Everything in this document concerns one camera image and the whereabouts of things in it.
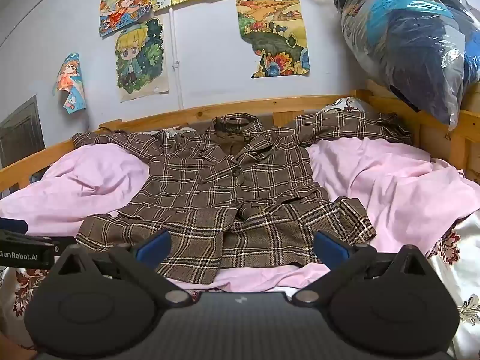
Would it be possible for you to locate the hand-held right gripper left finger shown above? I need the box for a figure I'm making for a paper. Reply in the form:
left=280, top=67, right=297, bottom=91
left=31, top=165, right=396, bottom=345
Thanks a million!
left=55, top=229, right=190, bottom=309

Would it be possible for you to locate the white wall pipe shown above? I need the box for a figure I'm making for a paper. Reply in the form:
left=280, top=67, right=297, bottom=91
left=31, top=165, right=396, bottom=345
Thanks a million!
left=168, top=7, right=185, bottom=110

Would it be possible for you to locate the blond figure wall poster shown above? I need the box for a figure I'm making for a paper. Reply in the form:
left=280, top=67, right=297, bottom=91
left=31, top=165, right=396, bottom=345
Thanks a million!
left=114, top=16, right=170, bottom=103

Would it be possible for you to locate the pink bed sheet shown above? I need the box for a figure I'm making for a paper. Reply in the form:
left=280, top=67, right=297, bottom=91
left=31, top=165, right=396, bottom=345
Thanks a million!
left=0, top=136, right=480, bottom=294

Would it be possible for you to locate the orange-haired figure wall poster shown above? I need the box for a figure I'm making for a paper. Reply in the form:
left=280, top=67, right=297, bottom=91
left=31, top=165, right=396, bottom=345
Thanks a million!
left=98, top=0, right=154, bottom=38

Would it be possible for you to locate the curled small wall poster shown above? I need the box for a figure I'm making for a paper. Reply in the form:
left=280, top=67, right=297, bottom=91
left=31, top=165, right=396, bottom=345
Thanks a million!
left=52, top=52, right=88, bottom=115

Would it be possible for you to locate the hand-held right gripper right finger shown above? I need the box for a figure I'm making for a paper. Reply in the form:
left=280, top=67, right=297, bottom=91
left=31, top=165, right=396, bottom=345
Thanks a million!
left=292, top=230, right=430, bottom=307

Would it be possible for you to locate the wooden bed frame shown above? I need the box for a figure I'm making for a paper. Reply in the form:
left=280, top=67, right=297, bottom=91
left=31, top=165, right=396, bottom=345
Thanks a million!
left=0, top=89, right=480, bottom=196

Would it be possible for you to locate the landscape wall poster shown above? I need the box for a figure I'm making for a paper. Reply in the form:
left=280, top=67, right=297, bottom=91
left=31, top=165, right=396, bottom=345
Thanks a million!
left=235, top=0, right=311, bottom=79

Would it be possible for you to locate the white floral quilt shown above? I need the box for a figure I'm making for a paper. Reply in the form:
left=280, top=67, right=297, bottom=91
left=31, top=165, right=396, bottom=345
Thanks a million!
left=0, top=97, right=480, bottom=360

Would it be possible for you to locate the clear plastic bag of clothes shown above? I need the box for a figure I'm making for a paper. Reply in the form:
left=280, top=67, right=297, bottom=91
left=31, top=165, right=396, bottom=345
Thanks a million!
left=333, top=0, right=480, bottom=127

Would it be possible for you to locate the brown plaid jacket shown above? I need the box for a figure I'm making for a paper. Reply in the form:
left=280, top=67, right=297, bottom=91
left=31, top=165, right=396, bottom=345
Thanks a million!
left=71, top=112, right=414, bottom=285

